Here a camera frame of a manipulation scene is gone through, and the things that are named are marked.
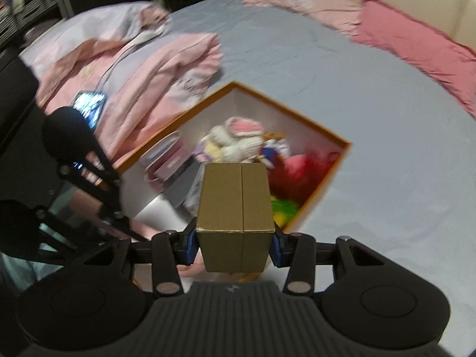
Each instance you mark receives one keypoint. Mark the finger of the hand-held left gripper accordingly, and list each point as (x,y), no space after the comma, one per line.
(104,182)
(119,227)

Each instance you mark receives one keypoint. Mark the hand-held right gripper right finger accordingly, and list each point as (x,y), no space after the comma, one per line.
(276,249)

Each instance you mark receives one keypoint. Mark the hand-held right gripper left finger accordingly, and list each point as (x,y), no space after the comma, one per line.
(191,247)

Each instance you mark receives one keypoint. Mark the white printed packet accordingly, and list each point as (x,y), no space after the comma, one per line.
(193,193)

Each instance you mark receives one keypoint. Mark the small gold box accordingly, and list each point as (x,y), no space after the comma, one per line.
(234,212)

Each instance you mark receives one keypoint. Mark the multicolour feather toy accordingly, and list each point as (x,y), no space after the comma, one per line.
(316,171)

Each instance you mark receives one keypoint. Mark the pink fluffy pompom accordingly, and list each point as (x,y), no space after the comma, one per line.
(297,163)

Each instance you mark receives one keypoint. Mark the white rabbit plush toy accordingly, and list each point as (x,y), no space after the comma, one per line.
(238,141)

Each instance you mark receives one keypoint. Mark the orange cardboard box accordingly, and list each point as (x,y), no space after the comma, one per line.
(238,108)

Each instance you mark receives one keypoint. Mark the smartphone with lit screen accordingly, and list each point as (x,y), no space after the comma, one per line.
(91,106)

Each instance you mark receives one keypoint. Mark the pink blanket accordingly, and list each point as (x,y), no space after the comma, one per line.
(156,74)

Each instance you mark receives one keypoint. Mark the pale lavender garment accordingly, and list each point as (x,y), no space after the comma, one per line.
(85,26)

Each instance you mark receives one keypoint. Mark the bed with grey sheet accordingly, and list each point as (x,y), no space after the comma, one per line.
(372,156)

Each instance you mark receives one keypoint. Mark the metal shelf rack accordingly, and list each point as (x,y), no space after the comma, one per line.
(29,3)

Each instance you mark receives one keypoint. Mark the dark pink pillow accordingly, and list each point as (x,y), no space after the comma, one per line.
(409,44)

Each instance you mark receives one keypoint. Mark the light pink pillow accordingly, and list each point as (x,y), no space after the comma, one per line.
(297,0)

